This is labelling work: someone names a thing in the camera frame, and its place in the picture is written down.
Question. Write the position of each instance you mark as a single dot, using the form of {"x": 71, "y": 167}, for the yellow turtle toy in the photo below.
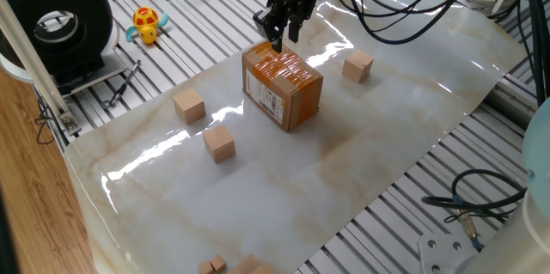
{"x": 146, "y": 22}

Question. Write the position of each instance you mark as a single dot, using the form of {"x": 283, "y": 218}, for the cardboard box with orange tape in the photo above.
{"x": 281, "y": 80}

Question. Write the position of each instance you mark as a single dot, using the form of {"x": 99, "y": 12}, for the glossy marble pattern mat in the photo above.
{"x": 266, "y": 196}

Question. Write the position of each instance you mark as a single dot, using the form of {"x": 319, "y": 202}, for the aluminium profile brace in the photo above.
{"x": 30, "y": 57}

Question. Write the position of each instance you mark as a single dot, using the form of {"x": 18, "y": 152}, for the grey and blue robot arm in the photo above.
{"x": 539, "y": 158}

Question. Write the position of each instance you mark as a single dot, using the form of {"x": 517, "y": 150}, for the small wooden cube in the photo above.
{"x": 218, "y": 263}
{"x": 205, "y": 268}

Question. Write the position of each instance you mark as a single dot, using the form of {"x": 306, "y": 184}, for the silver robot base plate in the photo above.
{"x": 442, "y": 252}

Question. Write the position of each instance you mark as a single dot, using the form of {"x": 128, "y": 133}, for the large wooden cube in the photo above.
{"x": 189, "y": 105}
{"x": 219, "y": 143}
{"x": 357, "y": 65}

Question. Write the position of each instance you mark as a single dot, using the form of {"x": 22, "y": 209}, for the black and silver pen tool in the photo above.
{"x": 122, "y": 87}

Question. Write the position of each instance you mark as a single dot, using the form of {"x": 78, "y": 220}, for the white flat base board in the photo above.
{"x": 103, "y": 72}

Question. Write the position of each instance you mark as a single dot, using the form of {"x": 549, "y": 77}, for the medium wooden cube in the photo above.
{"x": 264, "y": 269}
{"x": 244, "y": 265}

